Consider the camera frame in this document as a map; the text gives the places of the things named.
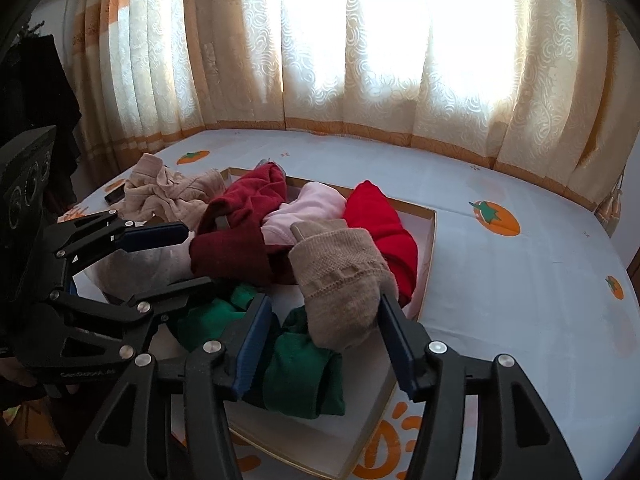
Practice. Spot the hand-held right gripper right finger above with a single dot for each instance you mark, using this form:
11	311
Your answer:
397	345

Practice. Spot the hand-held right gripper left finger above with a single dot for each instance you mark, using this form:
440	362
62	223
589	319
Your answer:
252	345

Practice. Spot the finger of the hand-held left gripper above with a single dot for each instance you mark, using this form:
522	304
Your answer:
150	237
100	330

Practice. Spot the pale beige ribbed garment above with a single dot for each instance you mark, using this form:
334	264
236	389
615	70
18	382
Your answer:
150	267

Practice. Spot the beige dotted garment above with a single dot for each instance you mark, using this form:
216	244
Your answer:
165	195

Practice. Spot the bright green garment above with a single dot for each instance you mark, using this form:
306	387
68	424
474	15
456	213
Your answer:
210	320

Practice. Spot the green and black garment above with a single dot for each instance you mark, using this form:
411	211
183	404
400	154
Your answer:
300	370

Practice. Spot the dark red garment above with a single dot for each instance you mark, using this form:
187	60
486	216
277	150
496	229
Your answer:
235	240

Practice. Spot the tan knit garment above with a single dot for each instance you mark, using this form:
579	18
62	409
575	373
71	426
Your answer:
340	280

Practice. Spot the shallow cardboard box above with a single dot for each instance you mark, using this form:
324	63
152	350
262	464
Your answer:
300	430

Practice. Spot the bright red garment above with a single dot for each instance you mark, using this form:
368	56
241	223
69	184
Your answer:
385	230

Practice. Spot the light pink garment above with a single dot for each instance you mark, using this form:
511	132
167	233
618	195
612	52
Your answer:
305	210

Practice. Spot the person's left hand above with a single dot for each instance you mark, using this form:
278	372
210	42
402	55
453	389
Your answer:
20	377

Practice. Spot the black smartphone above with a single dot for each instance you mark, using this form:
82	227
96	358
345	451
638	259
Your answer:
115	194

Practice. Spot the black hanging clothing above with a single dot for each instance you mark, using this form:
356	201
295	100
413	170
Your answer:
55	100

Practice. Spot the cream and orange curtain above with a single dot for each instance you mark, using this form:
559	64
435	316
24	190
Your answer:
240	60

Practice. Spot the curtain tassel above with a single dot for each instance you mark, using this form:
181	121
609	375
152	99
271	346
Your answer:
612	200

